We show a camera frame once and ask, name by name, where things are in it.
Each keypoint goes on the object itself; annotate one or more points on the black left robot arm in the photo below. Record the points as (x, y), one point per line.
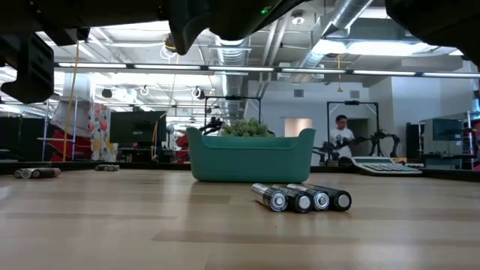
(112, 13)

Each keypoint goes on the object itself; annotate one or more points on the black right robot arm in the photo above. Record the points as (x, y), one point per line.
(450, 22)

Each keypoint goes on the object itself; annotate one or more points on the colourful patterned curtain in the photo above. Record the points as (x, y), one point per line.
(99, 131)

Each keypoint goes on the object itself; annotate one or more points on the green plant in white pot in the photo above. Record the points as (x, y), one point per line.
(245, 129)

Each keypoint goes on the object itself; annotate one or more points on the teal plastic bin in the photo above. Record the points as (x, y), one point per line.
(251, 161)

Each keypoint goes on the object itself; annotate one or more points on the person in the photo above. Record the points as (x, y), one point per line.
(342, 137)

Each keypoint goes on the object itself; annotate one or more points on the grey desk calculator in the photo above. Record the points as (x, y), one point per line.
(386, 167)

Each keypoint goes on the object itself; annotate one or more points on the black cabinet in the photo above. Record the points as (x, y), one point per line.
(414, 140)

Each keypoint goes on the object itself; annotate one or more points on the grey background monitor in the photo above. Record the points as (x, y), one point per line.
(446, 129)

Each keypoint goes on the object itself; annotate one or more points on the black background gantry frame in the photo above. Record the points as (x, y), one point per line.
(232, 97)
(352, 102)

